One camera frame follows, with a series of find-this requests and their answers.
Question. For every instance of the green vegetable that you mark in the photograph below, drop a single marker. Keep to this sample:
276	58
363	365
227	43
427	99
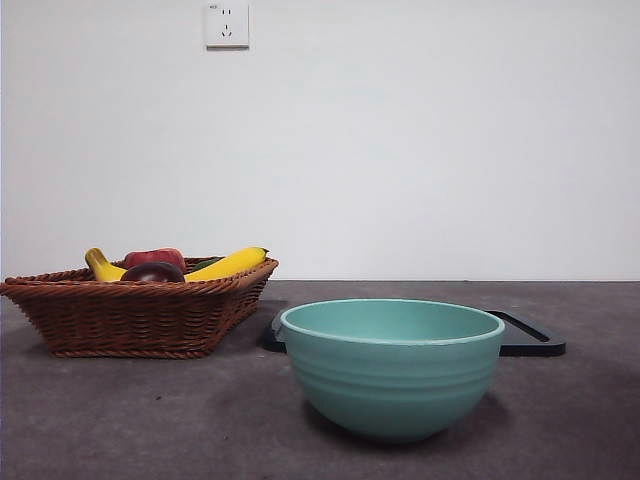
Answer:
207	261

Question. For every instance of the dark rectangular tray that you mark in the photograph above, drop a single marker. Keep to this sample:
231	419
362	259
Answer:
525	345

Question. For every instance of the teal ceramic bowl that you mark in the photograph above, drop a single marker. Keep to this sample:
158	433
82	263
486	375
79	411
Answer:
395	380

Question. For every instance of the brown wicker basket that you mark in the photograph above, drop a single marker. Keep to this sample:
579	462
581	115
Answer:
130	320

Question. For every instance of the white wall socket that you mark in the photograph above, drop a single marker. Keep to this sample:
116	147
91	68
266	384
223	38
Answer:
227	25

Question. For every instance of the dark red plum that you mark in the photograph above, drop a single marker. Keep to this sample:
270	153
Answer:
152	273

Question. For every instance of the red apple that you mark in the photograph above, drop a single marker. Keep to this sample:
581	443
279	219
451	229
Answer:
155	256

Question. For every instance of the yellow banana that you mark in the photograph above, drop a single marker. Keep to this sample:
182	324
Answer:
225	265

